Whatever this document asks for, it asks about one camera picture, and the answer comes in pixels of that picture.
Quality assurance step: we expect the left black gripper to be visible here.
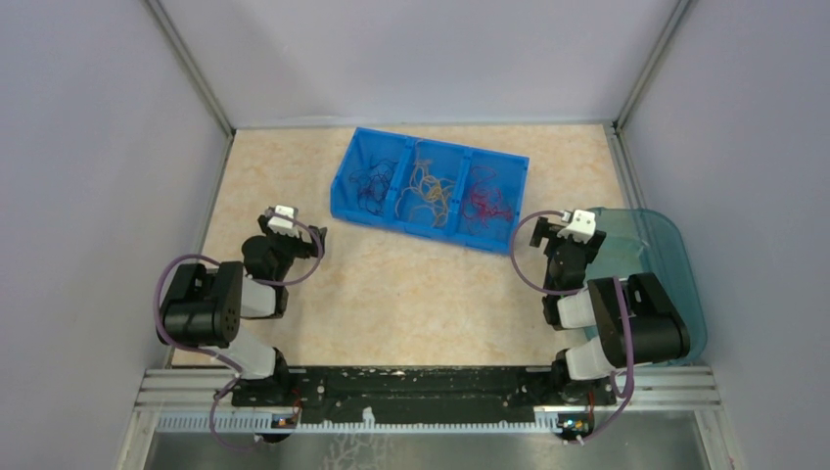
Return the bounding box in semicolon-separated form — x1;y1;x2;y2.
258;216;327;283

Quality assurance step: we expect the red wire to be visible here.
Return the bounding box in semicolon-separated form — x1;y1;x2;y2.
461;164;518;231

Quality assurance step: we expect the thin dark purple wire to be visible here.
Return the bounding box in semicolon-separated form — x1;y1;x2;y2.
348;157;400;215

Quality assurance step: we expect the yellow wire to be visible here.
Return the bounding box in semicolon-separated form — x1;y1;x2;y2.
396;139;458;228

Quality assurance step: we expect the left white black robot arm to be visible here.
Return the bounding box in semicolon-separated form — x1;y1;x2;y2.
158;208;328;406

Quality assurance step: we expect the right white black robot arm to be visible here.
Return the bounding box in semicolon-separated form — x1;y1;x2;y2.
530;211;691;403

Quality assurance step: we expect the teal transparent plastic tray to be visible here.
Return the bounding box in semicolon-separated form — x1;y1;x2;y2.
588;209;708;365

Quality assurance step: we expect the blue three-compartment plastic bin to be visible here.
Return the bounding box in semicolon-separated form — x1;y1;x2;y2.
330;127;530;255

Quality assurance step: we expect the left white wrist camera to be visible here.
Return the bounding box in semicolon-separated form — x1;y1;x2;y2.
264;205;300;237

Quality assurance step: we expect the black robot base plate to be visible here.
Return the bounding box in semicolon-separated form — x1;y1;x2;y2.
256;366;617;425

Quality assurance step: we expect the aluminium frame rail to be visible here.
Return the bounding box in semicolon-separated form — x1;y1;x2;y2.
133;366;723;411

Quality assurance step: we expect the white toothed cable duct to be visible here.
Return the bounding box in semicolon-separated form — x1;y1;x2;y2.
155;409;566;435

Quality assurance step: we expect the left aluminium corner post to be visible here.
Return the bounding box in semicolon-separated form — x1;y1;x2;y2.
142;0;236;138

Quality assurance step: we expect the aluminium corner post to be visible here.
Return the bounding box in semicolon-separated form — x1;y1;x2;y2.
142;0;236;138
614;0;697;133

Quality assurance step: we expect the right aluminium corner post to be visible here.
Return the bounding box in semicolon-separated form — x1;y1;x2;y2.
614;0;697;133

